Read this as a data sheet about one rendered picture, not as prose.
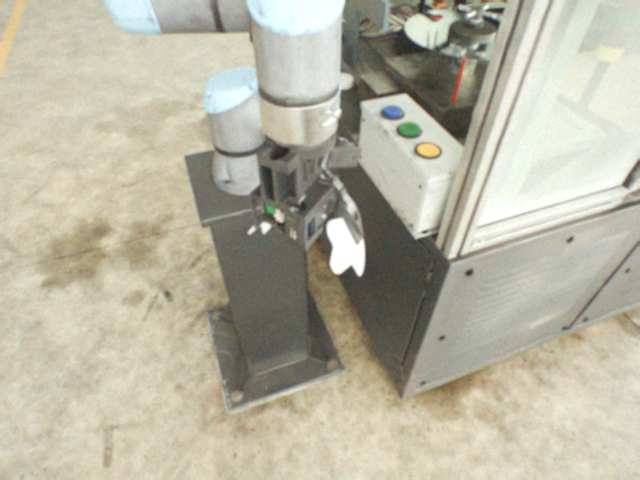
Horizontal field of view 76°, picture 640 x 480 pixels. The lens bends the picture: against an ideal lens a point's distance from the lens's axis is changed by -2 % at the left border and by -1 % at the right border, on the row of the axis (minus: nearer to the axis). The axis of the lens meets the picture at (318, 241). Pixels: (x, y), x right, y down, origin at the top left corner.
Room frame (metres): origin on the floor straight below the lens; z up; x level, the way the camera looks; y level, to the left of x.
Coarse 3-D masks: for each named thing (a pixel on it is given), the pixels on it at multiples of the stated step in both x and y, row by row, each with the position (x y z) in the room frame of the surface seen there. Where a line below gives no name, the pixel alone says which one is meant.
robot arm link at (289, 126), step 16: (336, 96) 0.35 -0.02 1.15; (272, 112) 0.34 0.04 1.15; (288, 112) 0.33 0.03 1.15; (304, 112) 0.33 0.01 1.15; (320, 112) 0.34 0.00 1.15; (336, 112) 0.34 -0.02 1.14; (272, 128) 0.34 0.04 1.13; (288, 128) 0.33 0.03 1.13; (304, 128) 0.33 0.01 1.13; (320, 128) 0.34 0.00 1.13; (288, 144) 0.33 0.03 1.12; (304, 144) 0.33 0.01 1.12
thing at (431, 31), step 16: (416, 16) 1.18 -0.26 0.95; (432, 16) 1.18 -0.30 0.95; (448, 16) 1.18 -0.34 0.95; (464, 16) 1.18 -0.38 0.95; (496, 16) 1.18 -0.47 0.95; (416, 32) 1.07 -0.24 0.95; (432, 32) 1.07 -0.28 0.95; (448, 32) 1.07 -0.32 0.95; (496, 32) 1.07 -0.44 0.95; (432, 48) 0.97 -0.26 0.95; (448, 48) 0.97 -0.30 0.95; (464, 48) 0.97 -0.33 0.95; (480, 48) 0.97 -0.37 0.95
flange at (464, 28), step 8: (456, 24) 1.09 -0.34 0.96; (464, 24) 1.08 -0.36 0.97; (472, 24) 1.06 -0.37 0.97; (480, 24) 1.06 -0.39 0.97; (488, 24) 1.10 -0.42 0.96; (456, 32) 1.05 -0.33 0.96; (464, 32) 1.04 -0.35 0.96; (472, 32) 1.04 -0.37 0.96; (480, 32) 1.04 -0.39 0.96; (488, 32) 1.04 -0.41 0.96
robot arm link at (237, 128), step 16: (208, 80) 0.77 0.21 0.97; (224, 80) 0.76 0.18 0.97; (240, 80) 0.75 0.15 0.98; (256, 80) 0.75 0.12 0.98; (208, 96) 0.73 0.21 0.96; (224, 96) 0.71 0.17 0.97; (240, 96) 0.72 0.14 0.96; (256, 96) 0.73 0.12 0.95; (208, 112) 0.74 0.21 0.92; (224, 112) 0.71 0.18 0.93; (240, 112) 0.71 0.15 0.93; (256, 112) 0.72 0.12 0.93; (224, 128) 0.71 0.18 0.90; (240, 128) 0.71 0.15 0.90; (256, 128) 0.71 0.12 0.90; (224, 144) 0.72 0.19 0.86; (240, 144) 0.71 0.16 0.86; (256, 144) 0.73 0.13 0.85
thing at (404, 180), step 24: (408, 96) 0.85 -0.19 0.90; (384, 120) 0.75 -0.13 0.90; (408, 120) 0.75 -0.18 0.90; (432, 120) 0.75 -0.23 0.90; (360, 144) 0.81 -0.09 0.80; (384, 144) 0.71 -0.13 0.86; (408, 144) 0.66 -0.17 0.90; (456, 144) 0.66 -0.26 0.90; (384, 168) 0.70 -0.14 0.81; (408, 168) 0.62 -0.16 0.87; (432, 168) 0.59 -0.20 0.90; (456, 168) 0.59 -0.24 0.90; (384, 192) 0.69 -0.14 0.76; (408, 192) 0.61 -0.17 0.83; (432, 192) 0.57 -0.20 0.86; (408, 216) 0.59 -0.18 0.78; (432, 216) 0.57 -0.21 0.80
